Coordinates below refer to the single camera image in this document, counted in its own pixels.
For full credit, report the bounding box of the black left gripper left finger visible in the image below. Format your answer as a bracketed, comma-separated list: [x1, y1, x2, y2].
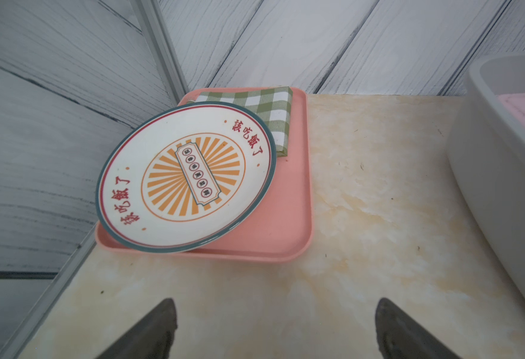
[98, 299, 178, 359]

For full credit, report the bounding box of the pink plastic tray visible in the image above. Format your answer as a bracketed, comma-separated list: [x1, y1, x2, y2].
[96, 89, 313, 263]

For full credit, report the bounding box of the round patterned ceramic plate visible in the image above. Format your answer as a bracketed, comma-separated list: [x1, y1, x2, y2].
[96, 102, 277, 254]

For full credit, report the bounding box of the grey plastic storage box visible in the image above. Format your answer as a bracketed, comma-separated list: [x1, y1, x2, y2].
[447, 52, 525, 298]

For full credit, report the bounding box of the green checkered cloth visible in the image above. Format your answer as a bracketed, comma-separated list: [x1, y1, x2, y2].
[187, 87, 293, 156]

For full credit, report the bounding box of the left aluminium frame post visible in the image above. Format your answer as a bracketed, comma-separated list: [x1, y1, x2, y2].
[130, 0, 189, 103]

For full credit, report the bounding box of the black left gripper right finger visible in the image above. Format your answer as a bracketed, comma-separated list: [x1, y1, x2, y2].
[375, 298, 460, 359]

